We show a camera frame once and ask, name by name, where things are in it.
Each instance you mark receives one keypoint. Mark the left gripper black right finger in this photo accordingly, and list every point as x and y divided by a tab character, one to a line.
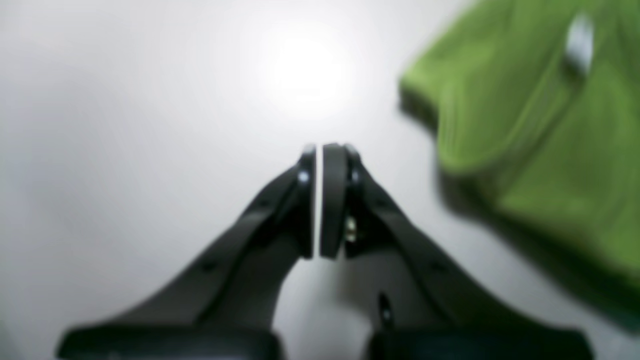
421	303

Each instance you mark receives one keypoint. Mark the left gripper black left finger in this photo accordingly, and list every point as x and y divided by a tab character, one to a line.
222	305

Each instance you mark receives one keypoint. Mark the green T-shirt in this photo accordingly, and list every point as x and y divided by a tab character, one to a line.
535	107

